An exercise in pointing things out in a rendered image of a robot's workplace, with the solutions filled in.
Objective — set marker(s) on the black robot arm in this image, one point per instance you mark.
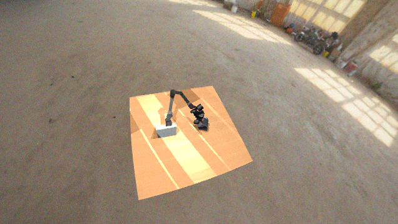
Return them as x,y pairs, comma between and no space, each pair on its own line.
168,120

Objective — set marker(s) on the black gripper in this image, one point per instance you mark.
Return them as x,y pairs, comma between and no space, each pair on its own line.
197,120

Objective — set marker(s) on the grey sloped panel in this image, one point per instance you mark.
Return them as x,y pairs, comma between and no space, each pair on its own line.
203,125

